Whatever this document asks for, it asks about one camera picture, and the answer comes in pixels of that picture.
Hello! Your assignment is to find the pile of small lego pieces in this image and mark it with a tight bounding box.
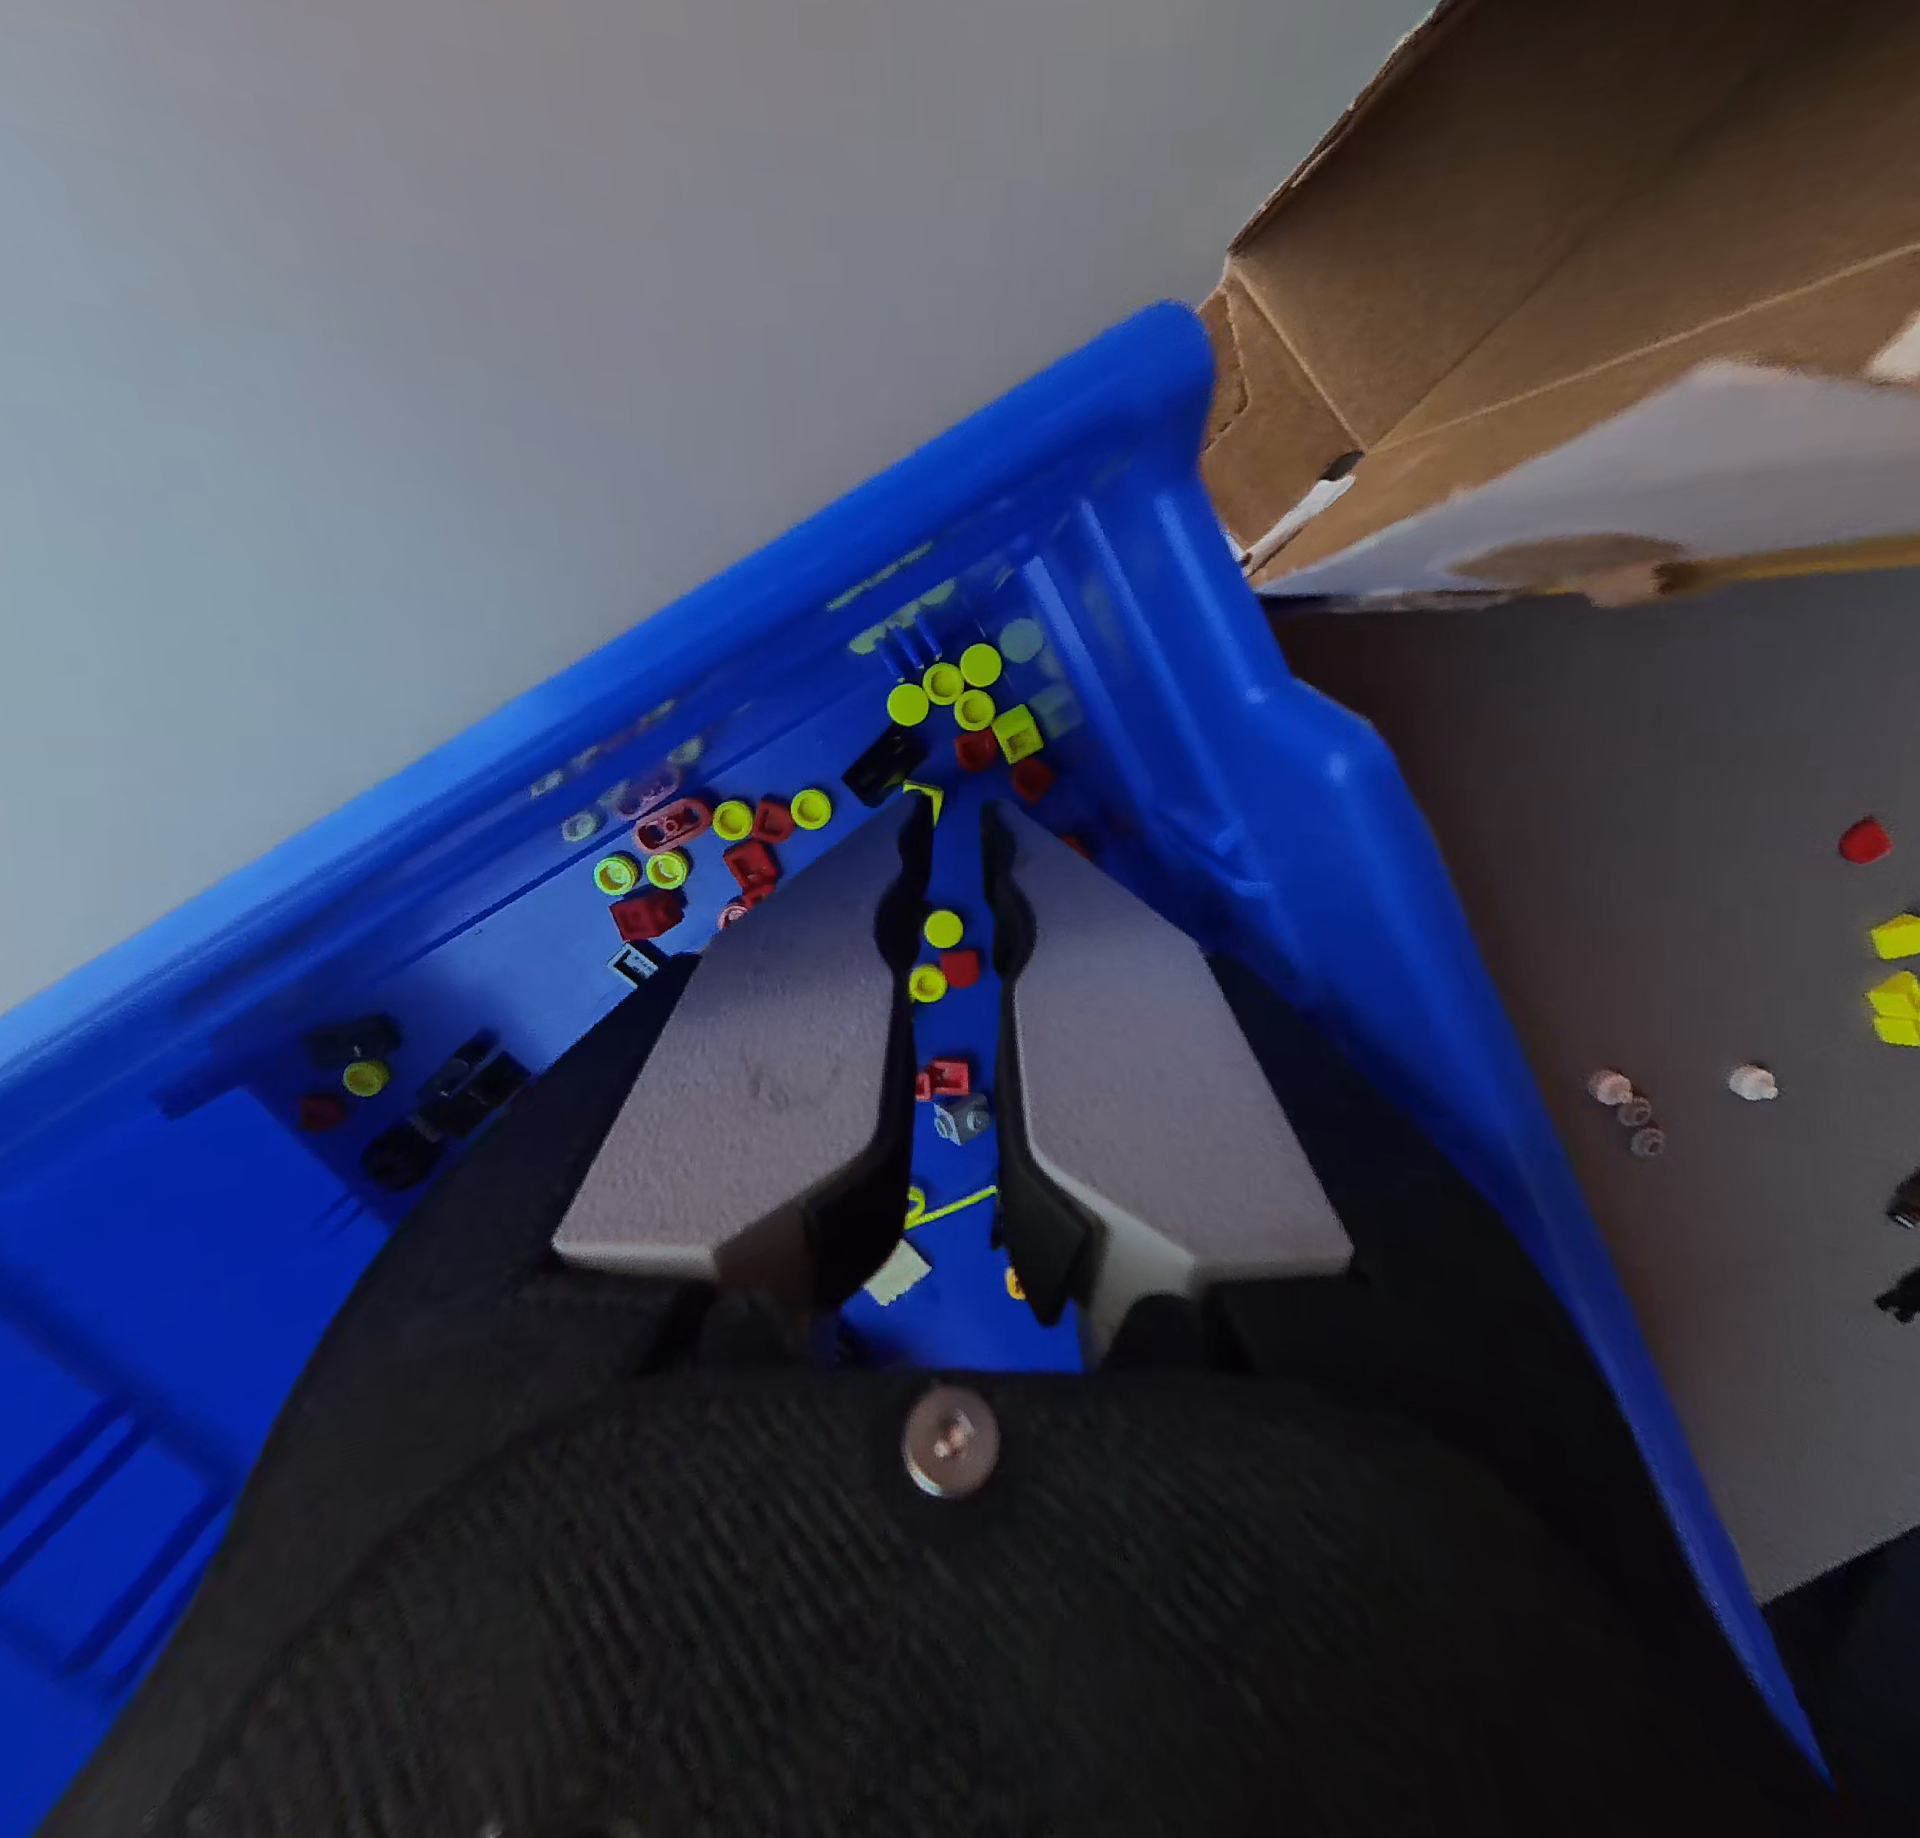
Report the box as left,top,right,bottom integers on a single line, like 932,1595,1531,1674
292,638,1097,1306

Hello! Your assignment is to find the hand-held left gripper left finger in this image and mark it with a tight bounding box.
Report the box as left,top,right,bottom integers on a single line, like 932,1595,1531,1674
553,792,939,1316

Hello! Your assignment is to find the white paper sheet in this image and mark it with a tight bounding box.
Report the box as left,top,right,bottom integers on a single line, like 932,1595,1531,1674
1261,315,1920,612

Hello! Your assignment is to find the blue plastic bin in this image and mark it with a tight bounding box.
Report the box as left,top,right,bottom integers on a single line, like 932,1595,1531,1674
0,299,1833,1838

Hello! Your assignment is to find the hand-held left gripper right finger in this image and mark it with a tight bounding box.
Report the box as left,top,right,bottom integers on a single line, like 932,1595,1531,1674
978,798,1357,1355

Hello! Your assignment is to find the brown cardboard box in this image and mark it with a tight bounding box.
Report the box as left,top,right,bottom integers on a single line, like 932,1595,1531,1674
1197,0,1920,586

